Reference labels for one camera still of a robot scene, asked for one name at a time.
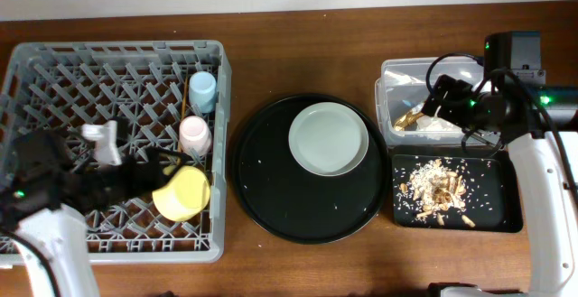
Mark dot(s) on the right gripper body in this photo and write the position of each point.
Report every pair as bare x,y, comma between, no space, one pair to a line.
445,97

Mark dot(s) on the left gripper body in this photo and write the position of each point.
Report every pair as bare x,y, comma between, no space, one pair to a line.
147,171

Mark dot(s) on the white tissue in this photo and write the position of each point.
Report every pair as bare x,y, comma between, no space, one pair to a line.
434,124

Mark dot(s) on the pink plastic cup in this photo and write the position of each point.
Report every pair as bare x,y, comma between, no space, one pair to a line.
195,136

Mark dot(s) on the gold snack wrapper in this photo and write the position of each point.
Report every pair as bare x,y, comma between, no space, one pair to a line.
409,118

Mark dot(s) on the yellow bowl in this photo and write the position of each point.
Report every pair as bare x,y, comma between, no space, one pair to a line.
184,196

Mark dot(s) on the blue plastic cup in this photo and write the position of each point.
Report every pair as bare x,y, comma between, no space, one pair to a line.
203,91

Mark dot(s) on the food scraps pile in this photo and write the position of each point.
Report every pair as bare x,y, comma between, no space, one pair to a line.
432,190

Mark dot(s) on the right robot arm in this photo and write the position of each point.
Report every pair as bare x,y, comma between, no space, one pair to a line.
537,124

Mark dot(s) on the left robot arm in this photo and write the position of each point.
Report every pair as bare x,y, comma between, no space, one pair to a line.
43,210

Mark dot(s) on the grey plastic dishwasher rack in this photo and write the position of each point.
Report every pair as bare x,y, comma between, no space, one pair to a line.
65,85

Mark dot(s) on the clear plastic bin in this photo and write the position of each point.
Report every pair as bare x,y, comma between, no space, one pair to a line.
401,87

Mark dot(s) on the black rectangular tray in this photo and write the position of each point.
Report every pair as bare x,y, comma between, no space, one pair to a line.
493,199

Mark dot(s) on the light grey round plate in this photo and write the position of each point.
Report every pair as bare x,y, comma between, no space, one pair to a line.
328,139

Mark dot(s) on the round black serving tray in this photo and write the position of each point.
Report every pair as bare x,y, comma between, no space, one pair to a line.
292,203

